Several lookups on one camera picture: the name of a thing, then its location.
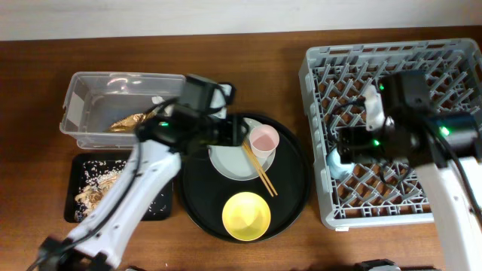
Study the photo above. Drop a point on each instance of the grey dishwasher rack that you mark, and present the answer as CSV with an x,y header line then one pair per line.
x,y
332,77

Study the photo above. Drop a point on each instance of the noodle and rice leftovers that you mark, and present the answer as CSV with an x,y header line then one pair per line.
x,y
94,188

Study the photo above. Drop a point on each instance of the white tissue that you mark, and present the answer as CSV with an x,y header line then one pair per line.
x,y
156,100

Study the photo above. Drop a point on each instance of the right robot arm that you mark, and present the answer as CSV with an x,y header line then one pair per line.
x,y
402,124

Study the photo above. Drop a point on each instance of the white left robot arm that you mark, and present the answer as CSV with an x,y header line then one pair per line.
x,y
100,240

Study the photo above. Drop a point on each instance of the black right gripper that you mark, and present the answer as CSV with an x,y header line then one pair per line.
x,y
349,140

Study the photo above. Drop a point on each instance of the black round tray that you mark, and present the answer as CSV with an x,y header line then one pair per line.
x,y
203,191

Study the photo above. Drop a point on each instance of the clear plastic bin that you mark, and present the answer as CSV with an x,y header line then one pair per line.
x,y
96,100

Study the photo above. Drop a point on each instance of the blue plastic cup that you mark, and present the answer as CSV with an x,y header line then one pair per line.
x,y
337,168

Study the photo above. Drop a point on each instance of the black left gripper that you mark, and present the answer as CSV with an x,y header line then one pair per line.
x,y
232,134

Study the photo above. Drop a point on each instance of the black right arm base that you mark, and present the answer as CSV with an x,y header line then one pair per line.
x,y
377,265

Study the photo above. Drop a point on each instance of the grey round plate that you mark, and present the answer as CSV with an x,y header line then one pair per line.
x,y
232,163

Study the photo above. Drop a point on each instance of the lower wooden chopstick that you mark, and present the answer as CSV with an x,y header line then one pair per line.
x,y
258,171

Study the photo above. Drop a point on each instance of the yellow bowl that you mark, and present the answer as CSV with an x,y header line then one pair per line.
x,y
246,216

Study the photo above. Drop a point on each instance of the black rectangular tray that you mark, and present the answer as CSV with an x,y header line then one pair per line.
x,y
76,165

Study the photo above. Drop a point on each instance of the pink plastic cup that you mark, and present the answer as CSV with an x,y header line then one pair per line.
x,y
263,140

